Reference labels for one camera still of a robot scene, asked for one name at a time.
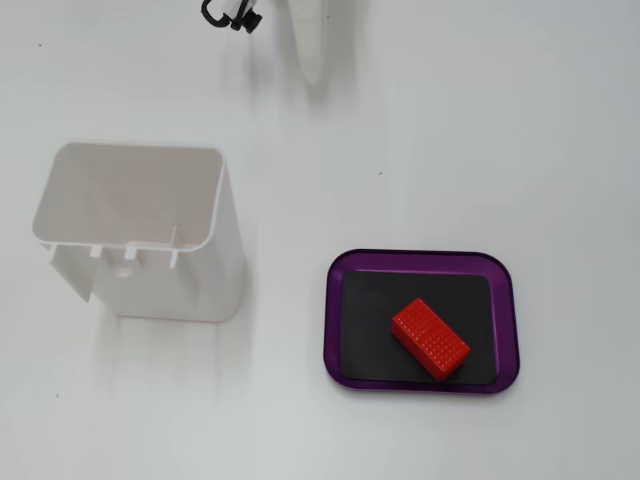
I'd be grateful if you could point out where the white fixed gripper finger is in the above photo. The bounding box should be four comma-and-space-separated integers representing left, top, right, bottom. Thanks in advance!
285, 0, 335, 85

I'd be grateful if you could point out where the red textured rectangular cube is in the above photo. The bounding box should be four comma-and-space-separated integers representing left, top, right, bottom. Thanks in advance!
390, 296, 472, 384

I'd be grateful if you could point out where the white plastic open box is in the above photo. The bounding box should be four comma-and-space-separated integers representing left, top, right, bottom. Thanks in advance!
31, 141, 247, 325

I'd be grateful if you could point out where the purple tray with black mat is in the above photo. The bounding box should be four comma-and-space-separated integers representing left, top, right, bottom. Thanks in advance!
323, 248, 521, 395

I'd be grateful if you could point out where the small black camera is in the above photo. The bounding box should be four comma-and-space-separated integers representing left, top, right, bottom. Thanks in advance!
231, 5, 264, 34

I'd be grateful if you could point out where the black camera cable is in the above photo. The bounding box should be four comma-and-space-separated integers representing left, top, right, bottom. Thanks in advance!
200, 0, 235, 28

